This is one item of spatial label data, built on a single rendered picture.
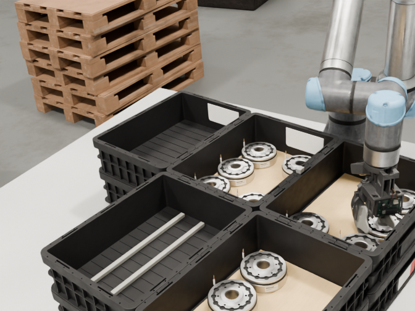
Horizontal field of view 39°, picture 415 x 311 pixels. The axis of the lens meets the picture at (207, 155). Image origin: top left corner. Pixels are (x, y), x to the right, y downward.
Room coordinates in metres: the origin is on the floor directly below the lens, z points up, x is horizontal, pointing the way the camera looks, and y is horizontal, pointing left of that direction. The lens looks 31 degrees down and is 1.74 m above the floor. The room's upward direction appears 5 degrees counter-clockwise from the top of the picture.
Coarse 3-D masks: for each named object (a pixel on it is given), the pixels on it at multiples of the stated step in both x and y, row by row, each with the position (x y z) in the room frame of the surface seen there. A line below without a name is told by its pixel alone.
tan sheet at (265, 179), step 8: (280, 152) 1.50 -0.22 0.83; (280, 160) 1.45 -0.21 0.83; (264, 168) 1.42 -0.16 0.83; (272, 168) 1.41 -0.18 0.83; (280, 168) 1.41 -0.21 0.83; (256, 176) 1.38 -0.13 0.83; (264, 176) 1.38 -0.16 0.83; (272, 176) 1.37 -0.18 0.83; (280, 176) 1.37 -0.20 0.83; (248, 184) 1.35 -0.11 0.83; (256, 184) 1.34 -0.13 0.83; (264, 184) 1.34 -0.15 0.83; (272, 184) 1.34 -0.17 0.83; (232, 192) 1.31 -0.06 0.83; (240, 192) 1.31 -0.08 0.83; (248, 192) 1.31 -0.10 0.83; (256, 192) 1.30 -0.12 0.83; (264, 192) 1.30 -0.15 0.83
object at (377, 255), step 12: (336, 144) 1.35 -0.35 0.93; (360, 144) 1.34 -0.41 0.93; (324, 156) 1.30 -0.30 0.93; (312, 168) 1.25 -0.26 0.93; (276, 192) 1.15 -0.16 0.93; (264, 204) 1.11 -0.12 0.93; (276, 216) 1.06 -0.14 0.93; (408, 216) 1.02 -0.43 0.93; (312, 228) 1.00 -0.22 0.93; (396, 228) 0.98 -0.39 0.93; (336, 240) 0.96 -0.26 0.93; (384, 240) 0.95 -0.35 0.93; (396, 240) 0.96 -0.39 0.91; (372, 252) 0.91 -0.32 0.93; (384, 252) 0.92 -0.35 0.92; (372, 264) 0.90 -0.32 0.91
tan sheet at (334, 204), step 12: (348, 180) 1.32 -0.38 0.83; (360, 180) 1.32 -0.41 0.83; (324, 192) 1.28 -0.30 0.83; (336, 192) 1.27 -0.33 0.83; (348, 192) 1.27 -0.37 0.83; (312, 204) 1.23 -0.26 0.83; (324, 204) 1.22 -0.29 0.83; (336, 204) 1.22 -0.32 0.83; (348, 204) 1.21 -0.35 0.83; (324, 216) 1.17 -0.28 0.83; (336, 216) 1.17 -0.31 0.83; (348, 216) 1.17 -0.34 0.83; (336, 228) 1.12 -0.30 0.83; (348, 228) 1.12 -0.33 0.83
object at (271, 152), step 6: (252, 144) 1.51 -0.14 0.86; (258, 144) 1.50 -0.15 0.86; (264, 144) 1.51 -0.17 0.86; (270, 144) 1.50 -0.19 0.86; (246, 150) 1.48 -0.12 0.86; (270, 150) 1.47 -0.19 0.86; (246, 156) 1.44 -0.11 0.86; (252, 156) 1.44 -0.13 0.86; (258, 156) 1.44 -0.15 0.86; (264, 156) 1.44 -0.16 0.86; (270, 156) 1.43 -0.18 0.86
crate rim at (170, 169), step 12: (240, 120) 1.54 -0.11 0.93; (276, 120) 1.52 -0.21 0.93; (228, 132) 1.48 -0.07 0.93; (312, 132) 1.43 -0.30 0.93; (324, 132) 1.42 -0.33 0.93; (204, 144) 1.41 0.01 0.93; (192, 156) 1.36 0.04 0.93; (312, 156) 1.30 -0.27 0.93; (168, 168) 1.30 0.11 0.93; (192, 180) 1.24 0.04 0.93; (288, 180) 1.20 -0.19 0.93; (216, 192) 1.18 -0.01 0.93; (252, 204) 1.11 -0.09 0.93
